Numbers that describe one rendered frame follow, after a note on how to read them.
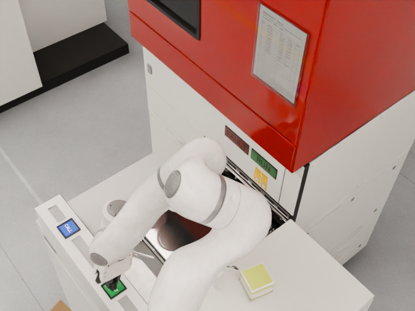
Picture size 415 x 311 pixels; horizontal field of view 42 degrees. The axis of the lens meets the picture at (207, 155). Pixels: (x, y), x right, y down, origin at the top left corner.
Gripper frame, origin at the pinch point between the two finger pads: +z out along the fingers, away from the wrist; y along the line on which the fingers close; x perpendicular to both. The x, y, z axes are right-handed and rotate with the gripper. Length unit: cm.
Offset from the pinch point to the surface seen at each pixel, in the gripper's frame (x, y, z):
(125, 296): 4.3, -2.2, 3.4
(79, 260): -14.1, 2.2, 3.9
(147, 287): 2.4, -11.9, 9.1
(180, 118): -44, -58, -8
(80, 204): -42.0, -14.7, 14.6
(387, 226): 13, -168, 66
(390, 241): 20, -162, 67
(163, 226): -11.5, -27.8, 3.7
